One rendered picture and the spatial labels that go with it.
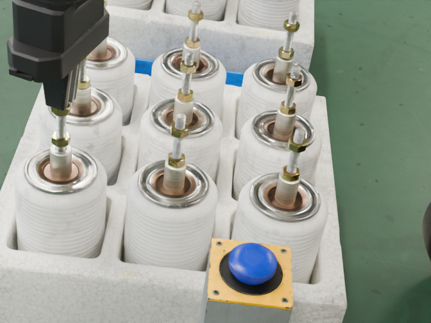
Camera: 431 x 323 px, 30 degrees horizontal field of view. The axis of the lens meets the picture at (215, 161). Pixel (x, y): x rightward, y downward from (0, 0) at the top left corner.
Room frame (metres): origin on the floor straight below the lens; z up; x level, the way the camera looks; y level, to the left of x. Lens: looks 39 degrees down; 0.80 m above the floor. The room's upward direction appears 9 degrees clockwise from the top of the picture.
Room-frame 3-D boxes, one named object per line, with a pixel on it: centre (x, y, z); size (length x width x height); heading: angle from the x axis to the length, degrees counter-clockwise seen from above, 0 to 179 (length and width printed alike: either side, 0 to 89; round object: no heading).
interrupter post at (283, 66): (0.88, -0.07, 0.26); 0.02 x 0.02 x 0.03
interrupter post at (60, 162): (0.63, 0.16, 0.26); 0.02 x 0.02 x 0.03
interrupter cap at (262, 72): (0.88, -0.07, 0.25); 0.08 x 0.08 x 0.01
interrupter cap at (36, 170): (0.63, 0.16, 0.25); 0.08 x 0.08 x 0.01
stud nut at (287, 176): (0.64, -0.08, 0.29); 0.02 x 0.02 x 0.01; 4
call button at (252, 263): (0.47, -0.04, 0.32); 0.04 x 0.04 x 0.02
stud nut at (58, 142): (0.63, 0.16, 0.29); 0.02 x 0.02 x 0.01; 29
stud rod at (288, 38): (0.88, -0.07, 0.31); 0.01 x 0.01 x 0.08
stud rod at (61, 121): (0.63, 0.16, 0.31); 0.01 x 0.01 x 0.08
